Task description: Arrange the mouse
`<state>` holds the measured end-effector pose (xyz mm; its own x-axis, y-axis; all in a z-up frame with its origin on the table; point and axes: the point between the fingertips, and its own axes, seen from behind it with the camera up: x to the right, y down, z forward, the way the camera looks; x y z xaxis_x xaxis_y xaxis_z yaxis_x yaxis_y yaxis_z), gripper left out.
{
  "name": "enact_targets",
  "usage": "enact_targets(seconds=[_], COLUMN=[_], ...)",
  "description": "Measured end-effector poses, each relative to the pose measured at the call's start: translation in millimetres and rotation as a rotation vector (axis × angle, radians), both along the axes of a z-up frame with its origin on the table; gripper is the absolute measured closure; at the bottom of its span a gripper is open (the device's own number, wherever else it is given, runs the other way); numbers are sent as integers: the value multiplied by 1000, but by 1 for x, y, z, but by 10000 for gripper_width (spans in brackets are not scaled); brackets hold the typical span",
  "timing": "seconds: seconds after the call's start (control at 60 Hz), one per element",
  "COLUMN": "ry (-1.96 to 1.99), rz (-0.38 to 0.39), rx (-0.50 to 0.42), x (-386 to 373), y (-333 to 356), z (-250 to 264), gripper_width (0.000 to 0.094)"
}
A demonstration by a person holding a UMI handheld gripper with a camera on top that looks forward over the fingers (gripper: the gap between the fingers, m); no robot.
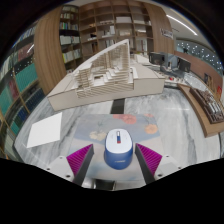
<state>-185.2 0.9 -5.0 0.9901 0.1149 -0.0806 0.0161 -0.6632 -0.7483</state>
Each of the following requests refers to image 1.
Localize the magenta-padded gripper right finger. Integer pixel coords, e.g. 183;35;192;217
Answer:
134;143;181;185

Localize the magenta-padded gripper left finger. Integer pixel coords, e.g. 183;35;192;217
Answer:
44;143;95;187

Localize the blue and white computer mouse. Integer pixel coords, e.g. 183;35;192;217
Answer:
104;128;134;170

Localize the white paper sheet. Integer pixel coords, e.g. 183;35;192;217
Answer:
26;112;64;149

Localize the brown building model on board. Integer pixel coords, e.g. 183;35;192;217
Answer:
177;83;224;138

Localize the white stepped architectural model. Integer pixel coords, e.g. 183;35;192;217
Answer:
46;38;167;112

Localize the bookshelf with colourful books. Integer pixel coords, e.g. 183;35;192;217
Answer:
0;26;46;158

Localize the grey house model on base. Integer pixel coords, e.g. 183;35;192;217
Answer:
148;51;192;88

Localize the group of small ceiling lights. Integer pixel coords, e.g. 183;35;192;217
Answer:
176;41;221;64

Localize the dark bookshelf with white books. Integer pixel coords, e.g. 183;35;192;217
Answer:
33;4;84;96

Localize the wooden open shelf unit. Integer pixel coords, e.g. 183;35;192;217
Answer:
79;0;175;61

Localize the long ceiling light strip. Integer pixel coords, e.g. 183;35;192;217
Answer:
165;13;199;37

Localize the framed wall poster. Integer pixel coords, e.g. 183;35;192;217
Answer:
159;28;174;40

